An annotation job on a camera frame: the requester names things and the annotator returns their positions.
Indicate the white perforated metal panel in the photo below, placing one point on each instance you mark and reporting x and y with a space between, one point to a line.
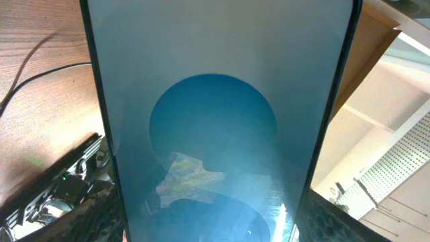
406 152

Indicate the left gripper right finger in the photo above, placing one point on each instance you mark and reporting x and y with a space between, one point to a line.
319 220

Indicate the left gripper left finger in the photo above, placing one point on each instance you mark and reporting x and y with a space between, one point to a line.
98 219

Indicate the blue screen smartphone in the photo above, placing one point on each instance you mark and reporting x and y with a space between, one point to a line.
215 111

